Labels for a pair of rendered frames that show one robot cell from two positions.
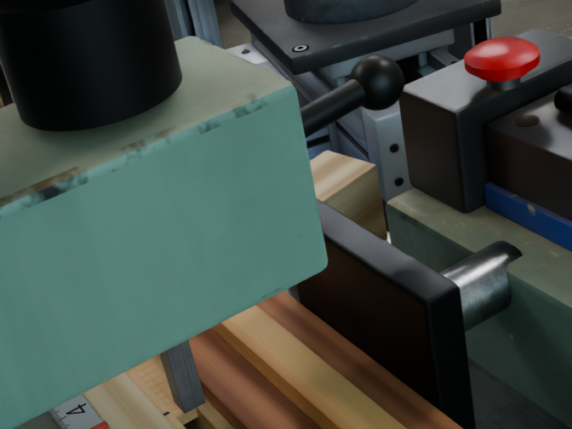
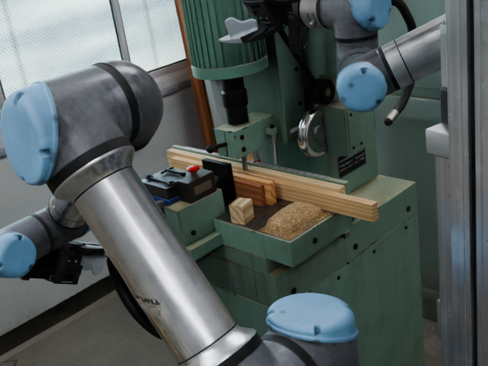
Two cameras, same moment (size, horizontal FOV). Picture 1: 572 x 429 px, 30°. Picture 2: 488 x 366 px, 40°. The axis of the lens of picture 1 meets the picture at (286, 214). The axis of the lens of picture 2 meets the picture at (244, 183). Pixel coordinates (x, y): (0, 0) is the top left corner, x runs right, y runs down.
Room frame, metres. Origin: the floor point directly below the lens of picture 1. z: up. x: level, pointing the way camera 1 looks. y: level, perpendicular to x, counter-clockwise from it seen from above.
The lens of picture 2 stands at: (1.80, -0.39, 1.55)
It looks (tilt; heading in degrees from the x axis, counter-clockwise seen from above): 22 degrees down; 164
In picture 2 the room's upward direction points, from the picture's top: 9 degrees counter-clockwise
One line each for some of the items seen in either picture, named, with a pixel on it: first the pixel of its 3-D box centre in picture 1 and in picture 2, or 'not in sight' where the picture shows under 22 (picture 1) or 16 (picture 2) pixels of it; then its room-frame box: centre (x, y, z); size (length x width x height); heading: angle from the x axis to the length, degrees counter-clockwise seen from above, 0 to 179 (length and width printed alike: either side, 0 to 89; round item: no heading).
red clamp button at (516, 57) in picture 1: (501, 58); (193, 168); (0.40, -0.10, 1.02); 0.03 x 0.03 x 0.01
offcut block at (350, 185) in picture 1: (329, 212); (241, 210); (0.47, -0.02, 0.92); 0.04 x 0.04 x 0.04; 39
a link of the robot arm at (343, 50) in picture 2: not in sight; (358, 67); (0.73, 0.15, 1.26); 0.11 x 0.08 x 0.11; 154
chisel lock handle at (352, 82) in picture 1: (325, 105); (217, 145); (0.34, -0.02, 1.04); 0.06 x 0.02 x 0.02; 116
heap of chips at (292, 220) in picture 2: not in sight; (294, 214); (0.55, 0.07, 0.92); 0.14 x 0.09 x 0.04; 116
